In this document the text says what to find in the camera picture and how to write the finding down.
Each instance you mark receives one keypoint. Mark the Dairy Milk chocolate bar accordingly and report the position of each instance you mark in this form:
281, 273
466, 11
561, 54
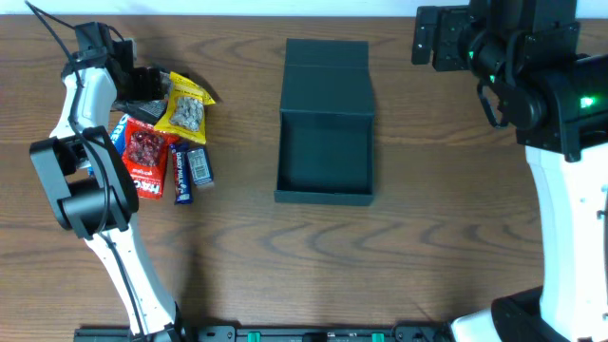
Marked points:
183, 188

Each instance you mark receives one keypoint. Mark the red Hacks candy bag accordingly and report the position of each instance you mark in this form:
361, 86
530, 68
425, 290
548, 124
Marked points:
145, 157

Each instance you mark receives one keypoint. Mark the yellow Hacks candy bag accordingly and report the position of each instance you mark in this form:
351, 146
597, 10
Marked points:
185, 112

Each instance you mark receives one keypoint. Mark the blue Oreo cookie pack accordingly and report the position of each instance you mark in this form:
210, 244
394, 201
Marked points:
117, 135

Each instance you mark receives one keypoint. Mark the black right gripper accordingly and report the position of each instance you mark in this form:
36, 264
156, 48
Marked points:
440, 41

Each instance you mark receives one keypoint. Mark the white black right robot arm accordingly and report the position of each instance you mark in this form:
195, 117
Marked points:
531, 77

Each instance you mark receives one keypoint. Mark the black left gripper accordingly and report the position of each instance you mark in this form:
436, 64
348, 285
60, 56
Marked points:
148, 92

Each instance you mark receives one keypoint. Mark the dark green gift box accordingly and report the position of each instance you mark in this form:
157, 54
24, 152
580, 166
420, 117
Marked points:
327, 112

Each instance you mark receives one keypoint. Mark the small blue candy box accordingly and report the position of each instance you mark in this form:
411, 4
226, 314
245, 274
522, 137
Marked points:
199, 164

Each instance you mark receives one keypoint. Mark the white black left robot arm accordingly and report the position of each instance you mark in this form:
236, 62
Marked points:
89, 189

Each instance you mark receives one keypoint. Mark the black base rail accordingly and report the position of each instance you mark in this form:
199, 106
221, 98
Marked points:
403, 333

